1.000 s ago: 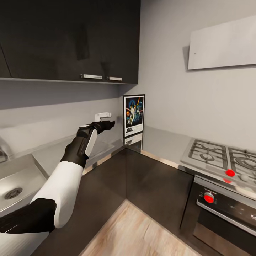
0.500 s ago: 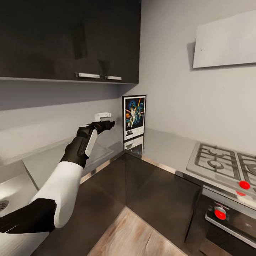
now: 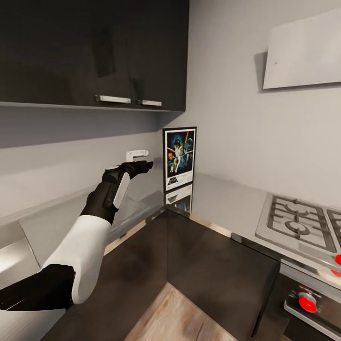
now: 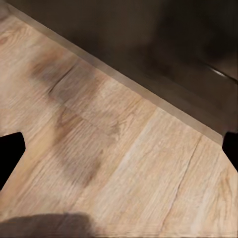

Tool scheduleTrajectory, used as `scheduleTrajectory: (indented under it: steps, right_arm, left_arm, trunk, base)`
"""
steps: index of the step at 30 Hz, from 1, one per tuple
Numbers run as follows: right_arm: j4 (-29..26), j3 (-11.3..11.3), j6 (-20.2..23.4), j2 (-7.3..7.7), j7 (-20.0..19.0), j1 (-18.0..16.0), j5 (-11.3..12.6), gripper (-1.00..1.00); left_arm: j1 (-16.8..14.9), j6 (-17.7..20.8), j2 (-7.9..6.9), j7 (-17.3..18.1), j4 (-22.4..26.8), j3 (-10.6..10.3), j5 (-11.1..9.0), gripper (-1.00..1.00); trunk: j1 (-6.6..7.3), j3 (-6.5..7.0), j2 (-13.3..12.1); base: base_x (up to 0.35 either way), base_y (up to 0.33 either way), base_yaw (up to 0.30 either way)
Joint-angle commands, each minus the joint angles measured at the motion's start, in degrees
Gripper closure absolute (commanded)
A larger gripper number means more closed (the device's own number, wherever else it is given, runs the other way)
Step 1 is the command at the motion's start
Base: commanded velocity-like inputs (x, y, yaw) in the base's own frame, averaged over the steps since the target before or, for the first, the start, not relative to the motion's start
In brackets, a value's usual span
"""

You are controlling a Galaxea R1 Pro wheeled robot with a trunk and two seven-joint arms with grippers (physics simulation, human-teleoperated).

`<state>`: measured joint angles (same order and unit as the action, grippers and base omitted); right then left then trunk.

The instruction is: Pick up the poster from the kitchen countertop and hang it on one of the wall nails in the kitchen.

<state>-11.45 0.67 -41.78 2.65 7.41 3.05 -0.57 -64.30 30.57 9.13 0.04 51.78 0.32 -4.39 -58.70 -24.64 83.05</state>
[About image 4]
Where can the oven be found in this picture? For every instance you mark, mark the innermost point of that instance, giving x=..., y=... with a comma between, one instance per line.
x=197, y=48

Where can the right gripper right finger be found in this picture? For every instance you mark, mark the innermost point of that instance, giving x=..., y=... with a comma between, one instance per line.
x=230, y=148

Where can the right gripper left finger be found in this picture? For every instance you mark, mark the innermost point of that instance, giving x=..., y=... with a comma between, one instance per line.
x=12, y=147

